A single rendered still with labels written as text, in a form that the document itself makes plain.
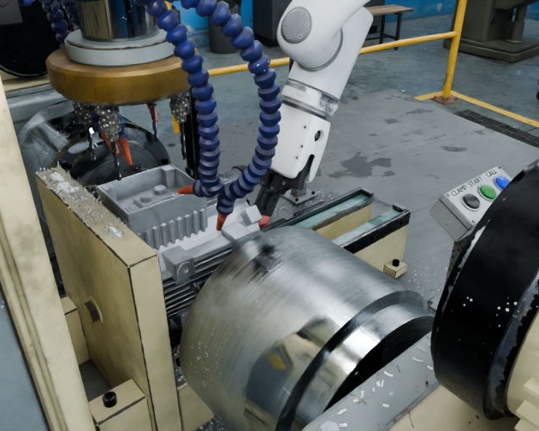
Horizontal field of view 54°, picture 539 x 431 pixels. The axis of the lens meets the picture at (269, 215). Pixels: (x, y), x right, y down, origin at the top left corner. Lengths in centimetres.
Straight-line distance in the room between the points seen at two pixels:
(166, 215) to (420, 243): 72
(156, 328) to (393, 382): 33
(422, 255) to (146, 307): 75
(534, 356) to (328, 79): 54
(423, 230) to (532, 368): 103
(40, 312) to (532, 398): 42
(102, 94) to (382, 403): 42
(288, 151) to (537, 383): 54
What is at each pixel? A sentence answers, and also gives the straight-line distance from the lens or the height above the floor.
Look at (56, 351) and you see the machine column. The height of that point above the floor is 110.
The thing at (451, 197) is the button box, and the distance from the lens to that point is 91.
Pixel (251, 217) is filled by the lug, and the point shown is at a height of 108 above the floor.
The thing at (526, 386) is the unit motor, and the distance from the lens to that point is 32.
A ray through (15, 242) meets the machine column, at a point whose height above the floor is 124.
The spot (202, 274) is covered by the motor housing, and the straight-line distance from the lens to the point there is 76.
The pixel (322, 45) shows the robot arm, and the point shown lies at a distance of 72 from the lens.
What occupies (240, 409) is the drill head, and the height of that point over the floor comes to 107.
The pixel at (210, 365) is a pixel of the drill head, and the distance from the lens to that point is 57.
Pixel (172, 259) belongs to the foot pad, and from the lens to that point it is 73.
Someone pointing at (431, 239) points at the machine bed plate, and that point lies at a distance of 131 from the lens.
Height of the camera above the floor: 150
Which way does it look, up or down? 31 degrees down
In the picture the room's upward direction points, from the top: straight up
